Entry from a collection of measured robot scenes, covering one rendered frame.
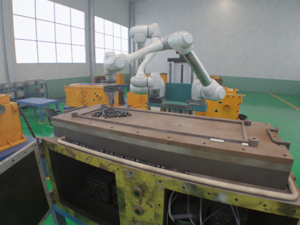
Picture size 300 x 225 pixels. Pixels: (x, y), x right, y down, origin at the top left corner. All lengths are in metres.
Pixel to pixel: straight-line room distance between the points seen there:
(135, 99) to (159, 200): 6.79
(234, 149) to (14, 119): 2.87
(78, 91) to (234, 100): 3.72
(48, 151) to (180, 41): 1.20
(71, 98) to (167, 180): 4.53
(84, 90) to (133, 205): 4.00
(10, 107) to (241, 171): 2.89
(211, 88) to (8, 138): 2.80
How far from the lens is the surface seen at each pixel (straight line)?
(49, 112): 4.25
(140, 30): 1.88
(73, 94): 4.97
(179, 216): 0.99
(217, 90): 1.64
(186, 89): 2.00
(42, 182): 1.36
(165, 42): 1.51
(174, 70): 2.09
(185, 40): 1.36
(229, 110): 3.32
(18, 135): 3.12
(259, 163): 0.73
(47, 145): 1.22
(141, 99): 7.36
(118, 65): 1.12
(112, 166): 0.85
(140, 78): 1.66
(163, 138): 0.74
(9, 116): 3.01
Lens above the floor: 1.65
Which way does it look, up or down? 14 degrees down
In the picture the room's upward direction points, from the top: straight up
